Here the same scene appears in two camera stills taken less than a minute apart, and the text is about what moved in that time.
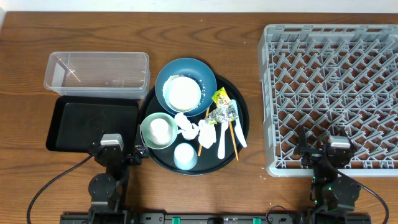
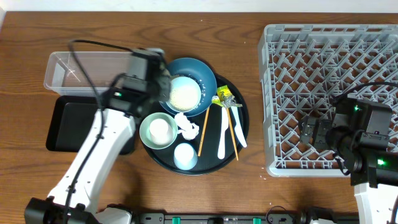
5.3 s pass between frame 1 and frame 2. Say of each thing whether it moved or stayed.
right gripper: moved
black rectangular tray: stayed
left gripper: moved
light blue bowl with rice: stayed
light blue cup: stayed
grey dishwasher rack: stayed
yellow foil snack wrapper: moved
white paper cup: stayed
